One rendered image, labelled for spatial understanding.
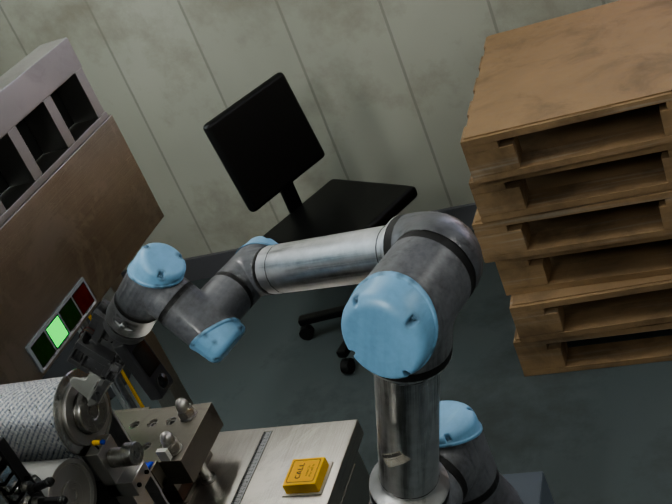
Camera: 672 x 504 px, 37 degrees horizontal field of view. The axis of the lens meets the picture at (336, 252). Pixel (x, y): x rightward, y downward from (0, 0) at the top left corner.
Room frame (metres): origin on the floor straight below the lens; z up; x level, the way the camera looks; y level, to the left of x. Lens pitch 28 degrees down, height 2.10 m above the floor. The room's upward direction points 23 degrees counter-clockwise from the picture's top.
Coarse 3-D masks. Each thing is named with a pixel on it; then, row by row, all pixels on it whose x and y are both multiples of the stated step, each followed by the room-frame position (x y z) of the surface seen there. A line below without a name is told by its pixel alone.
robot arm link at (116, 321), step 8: (112, 304) 1.35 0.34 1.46; (112, 312) 1.35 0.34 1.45; (112, 320) 1.34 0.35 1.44; (120, 320) 1.34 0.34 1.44; (128, 320) 1.33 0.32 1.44; (120, 328) 1.34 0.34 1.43; (128, 328) 1.33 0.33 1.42; (136, 328) 1.33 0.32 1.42; (144, 328) 1.33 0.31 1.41; (128, 336) 1.34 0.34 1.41; (136, 336) 1.34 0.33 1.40
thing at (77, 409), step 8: (80, 400) 1.43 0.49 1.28; (104, 400) 1.47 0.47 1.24; (80, 408) 1.43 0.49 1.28; (88, 408) 1.44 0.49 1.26; (96, 408) 1.45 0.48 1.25; (104, 408) 1.47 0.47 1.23; (80, 416) 1.42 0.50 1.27; (88, 416) 1.43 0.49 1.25; (96, 416) 1.45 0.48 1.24; (104, 416) 1.46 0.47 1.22; (80, 424) 1.41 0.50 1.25; (88, 424) 1.42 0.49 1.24; (96, 424) 1.44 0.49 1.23; (88, 432) 1.42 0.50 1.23; (96, 432) 1.43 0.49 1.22
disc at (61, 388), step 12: (72, 372) 1.48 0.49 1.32; (84, 372) 1.50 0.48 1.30; (60, 384) 1.44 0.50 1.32; (60, 396) 1.43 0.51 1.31; (108, 396) 1.51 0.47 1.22; (60, 408) 1.42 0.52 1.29; (60, 420) 1.41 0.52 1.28; (60, 432) 1.39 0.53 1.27; (108, 432) 1.47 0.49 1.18; (72, 444) 1.40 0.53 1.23
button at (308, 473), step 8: (296, 464) 1.51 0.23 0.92; (304, 464) 1.50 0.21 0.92; (312, 464) 1.50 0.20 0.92; (320, 464) 1.49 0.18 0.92; (328, 464) 1.50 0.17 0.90; (288, 472) 1.50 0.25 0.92; (296, 472) 1.49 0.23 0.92; (304, 472) 1.48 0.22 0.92; (312, 472) 1.47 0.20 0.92; (320, 472) 1.47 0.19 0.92; (288, 480) 1.48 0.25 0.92; (296, 480) 1.47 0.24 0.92; (304, 480) 1.46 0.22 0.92; (312, 480) 1.45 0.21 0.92; (320, 480) 1.46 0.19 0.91; (288, 488) 1.47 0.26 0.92; (296, 488) 1.46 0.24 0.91; (304, 488) 1.45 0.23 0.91; (312, 488) 1.45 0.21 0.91
